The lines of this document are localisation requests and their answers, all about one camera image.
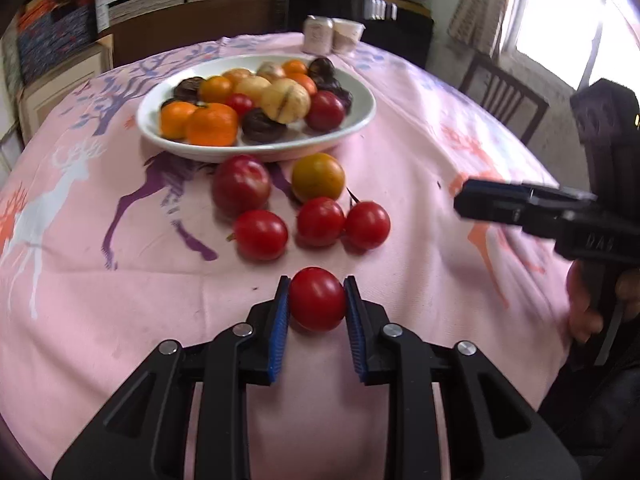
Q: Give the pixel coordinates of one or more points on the black glossy panel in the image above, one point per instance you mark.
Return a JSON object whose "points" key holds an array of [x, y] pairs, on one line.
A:
{"points": [[400, 35]]}

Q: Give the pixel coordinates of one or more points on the pink deer print tablecloth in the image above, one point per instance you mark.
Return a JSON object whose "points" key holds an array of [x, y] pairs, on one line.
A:
{"points": [[125, 285]]}

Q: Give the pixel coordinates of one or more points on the bright white framed window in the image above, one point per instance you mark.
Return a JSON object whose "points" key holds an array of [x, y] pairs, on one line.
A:
{"points": [[550, 20]]}

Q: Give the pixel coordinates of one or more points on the small yellow passion fruit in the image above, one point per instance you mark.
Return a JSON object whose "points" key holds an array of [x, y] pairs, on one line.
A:
{"points": [[270, 67]]}

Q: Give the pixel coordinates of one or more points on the dark brown wooden headboard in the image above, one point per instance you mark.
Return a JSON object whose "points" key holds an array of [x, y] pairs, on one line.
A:
{"points": [[200, 25]]}

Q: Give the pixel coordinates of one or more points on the small orange tomato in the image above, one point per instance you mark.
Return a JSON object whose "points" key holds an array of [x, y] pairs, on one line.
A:
{"points": [[295, 66]]}

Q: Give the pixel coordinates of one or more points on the orange mandarin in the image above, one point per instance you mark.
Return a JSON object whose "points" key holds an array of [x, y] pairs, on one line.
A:
{"points": [[175, 120], [305, 83], [212, 126]]}

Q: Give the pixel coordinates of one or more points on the checkered beige curtain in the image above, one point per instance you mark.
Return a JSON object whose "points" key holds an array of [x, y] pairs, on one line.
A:
{"points": [[480, 10]]}

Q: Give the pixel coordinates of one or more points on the white paper cup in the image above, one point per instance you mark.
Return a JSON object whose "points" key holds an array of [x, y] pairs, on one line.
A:
{"points": [[347, 37]]}

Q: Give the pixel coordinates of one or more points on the oval yellow passion fruit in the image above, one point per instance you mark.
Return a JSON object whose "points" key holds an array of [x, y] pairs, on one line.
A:
{"points": [[237, 74]]}

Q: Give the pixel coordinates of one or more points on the orange green tomato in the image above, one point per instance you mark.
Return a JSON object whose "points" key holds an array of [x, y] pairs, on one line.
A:
{"points": [[318, 177]]}

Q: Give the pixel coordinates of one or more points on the pink white drink can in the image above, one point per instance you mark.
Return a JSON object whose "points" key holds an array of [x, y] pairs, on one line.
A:
{"points": [[317, 37]]}

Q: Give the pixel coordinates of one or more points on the dark purple passion fruit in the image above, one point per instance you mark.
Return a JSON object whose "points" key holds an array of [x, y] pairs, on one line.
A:
{"points": [[342, 95], [321, 67], [262, 128], [189, 89]]}

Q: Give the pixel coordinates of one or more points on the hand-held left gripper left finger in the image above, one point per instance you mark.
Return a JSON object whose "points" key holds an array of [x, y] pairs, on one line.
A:
{"points": [[280, 330]]}

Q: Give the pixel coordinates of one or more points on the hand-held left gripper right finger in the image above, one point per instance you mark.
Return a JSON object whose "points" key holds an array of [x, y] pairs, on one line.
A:
{"points": [[356, 330]]}

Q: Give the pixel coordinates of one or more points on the person's right hand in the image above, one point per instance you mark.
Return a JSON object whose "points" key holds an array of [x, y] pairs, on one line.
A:
{"points": [[582, 310]]}

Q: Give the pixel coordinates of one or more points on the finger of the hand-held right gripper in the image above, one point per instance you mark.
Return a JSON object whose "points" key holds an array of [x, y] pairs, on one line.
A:
{"points": [[500, 210], [550, 192]]}

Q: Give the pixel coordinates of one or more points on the light wooden picture frame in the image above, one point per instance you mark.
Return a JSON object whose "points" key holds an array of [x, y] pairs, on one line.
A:
{"points": [[60, 90]]}

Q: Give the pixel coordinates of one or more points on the dark slatted wooden chair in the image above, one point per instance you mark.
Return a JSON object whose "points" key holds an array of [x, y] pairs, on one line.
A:
{"points": [[515, 83]]}

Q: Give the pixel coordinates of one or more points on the dark red plum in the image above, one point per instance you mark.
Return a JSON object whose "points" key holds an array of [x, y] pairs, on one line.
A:
{"points": [[241, 185], [325, 111]]}

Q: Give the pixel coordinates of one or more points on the person's dark clothing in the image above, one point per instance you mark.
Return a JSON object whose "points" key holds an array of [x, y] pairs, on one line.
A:
{"points": [[600, 420]]}

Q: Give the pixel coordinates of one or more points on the stack of blue patterned boxes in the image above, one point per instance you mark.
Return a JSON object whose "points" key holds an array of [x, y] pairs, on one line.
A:
{"points": [[55, 40]]}

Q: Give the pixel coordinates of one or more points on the white plate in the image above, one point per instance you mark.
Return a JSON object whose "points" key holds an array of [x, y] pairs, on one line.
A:
{"points": [[357, 110]]}

